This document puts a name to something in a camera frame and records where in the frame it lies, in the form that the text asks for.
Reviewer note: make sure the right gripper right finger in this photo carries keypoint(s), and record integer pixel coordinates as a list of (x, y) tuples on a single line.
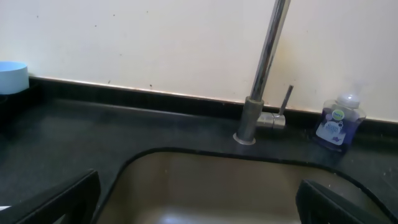
[(323, 208)]

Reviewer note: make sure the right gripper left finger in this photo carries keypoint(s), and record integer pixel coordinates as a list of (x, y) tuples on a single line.
[(68, 199)]

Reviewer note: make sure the blue soap bottle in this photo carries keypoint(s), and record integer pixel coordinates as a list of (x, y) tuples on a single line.
[(339, 127)]

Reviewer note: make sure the steel sink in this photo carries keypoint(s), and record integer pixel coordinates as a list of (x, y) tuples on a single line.
[(202, 186)]

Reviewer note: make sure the blue cup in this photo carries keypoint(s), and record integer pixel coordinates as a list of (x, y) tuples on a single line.
[(12, 77)]

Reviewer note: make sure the steel tap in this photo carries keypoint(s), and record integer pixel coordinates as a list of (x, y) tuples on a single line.
[(267, 56)]

